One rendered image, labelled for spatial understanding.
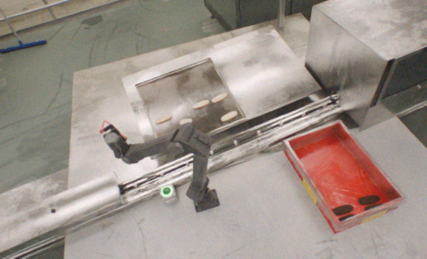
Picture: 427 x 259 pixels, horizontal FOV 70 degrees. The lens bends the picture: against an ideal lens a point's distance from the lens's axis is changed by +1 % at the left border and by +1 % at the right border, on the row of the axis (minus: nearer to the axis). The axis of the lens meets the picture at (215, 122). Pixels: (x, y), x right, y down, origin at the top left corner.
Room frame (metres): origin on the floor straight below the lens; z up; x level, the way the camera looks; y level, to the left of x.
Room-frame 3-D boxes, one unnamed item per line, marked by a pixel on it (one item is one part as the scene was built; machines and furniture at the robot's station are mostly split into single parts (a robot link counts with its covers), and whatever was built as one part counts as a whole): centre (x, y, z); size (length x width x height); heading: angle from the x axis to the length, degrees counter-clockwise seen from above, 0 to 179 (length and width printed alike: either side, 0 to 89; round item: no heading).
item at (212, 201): (0.67, 0.11, 0.86); 0.12 x 0.09 x 0.08; 98
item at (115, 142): (0.83, 0.42, 1.14); 0.12 x 0.09 x 0.11; 62
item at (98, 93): (1.42, 0.00, 0.41); 1.80 x 1.16 x 0.82; 98
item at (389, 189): (0.67, -0.52, 0.88); 0.49 x 0.34 x 0.10; 12
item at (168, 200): (0.72, 0.29, 0.84); 0.08 x 0.08 x 0.11; 15
